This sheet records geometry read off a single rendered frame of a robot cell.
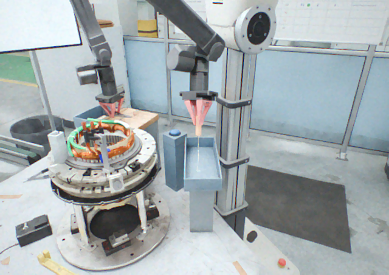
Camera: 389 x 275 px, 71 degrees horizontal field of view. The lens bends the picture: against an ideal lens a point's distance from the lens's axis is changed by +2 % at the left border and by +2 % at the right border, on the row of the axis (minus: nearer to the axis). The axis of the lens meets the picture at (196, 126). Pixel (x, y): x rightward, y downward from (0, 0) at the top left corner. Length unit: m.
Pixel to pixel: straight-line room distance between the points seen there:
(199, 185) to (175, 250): 0.27
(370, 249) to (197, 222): 1.53
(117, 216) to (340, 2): 2.38
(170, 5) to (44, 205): 0.92
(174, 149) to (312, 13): 2.04
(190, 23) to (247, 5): 0.23
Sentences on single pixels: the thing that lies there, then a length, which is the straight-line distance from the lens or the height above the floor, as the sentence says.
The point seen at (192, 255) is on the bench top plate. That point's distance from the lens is 0.96.
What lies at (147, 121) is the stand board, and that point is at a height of 1.06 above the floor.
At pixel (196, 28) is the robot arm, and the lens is 0.73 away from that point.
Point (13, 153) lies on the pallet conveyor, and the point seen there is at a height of 0.75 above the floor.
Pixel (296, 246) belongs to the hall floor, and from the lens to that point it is 2.12.
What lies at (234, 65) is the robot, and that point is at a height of 1.31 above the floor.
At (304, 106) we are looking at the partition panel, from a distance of 3.00.
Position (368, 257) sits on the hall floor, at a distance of 2.25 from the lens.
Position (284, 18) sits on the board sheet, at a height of 1.32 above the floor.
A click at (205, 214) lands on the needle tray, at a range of 0.96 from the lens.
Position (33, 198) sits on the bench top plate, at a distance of 1.33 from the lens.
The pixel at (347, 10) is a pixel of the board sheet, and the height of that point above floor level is 1.39.
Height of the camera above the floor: 1.53
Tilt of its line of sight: 26 degrees down
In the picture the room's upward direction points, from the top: straight up
